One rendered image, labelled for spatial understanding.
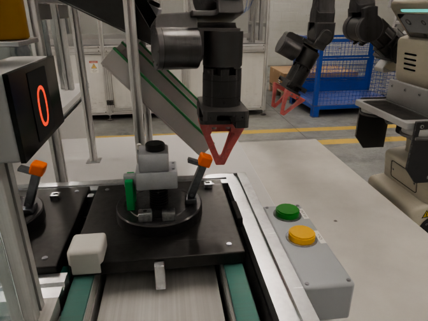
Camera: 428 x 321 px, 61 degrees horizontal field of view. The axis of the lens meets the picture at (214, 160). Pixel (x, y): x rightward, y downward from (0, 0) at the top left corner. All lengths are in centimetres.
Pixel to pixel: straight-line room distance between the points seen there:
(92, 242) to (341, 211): 57
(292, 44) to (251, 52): 362
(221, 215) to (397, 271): 33
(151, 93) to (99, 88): 398
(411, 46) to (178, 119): 67
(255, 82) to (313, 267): 434
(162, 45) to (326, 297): 38
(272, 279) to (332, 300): 8
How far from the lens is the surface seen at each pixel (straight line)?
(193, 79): 467
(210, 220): 59
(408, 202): 113
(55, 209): 68
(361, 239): 80
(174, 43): 49
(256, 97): 485
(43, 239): 61
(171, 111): 77
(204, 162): 57
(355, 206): 92
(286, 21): 954
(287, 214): 62
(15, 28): 35
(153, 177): 56
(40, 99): 37
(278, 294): 48
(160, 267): 51
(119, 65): 78
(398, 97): 115
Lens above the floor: 128
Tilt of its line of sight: 22 degrees down
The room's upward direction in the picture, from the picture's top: straight up
